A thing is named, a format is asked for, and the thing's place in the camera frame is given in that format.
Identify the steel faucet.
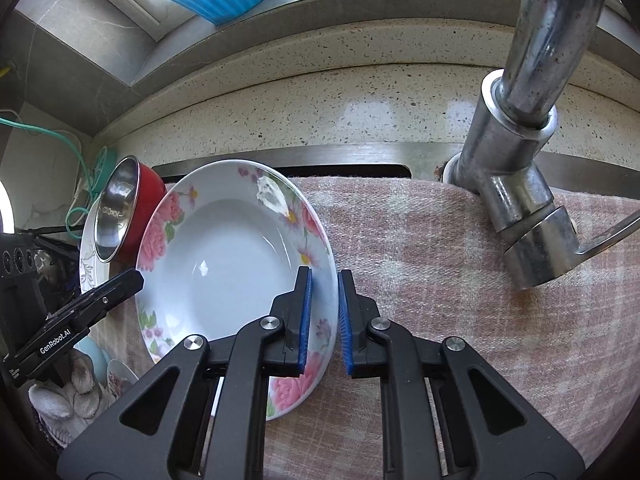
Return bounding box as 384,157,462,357
440,0,640,291

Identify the pink checked cloth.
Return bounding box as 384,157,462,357
90,172,640,480

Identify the teal hose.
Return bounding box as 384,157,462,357
0,116,101,228

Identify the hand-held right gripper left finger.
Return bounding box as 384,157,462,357
57,266,315,480

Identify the black tripod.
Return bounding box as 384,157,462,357
17,224,83,261

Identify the red steel bowl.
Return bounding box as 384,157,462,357
94,155,168,266

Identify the teal round holder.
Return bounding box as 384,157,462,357
92,146,119,196

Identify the black charger box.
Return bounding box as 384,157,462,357
0,245,41,281

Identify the light blue bowl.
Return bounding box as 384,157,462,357
74,335,113,378

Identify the pink floral plate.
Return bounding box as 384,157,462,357
135,159,340,422

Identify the ring light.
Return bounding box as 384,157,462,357
0,180,16,233

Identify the white plate grey leaf print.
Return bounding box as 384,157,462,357
79,195,143,297

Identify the steel sink rim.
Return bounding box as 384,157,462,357
150,141,640,196

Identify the white window frame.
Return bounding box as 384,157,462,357
70,0,281,41

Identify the small floral bowl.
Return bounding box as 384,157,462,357
104,357,142,401

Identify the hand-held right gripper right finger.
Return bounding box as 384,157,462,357
338,270,586,480

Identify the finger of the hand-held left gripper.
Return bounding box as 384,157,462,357
47,267,146,326

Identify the person's left hand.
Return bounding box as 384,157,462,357
29,352,117,423

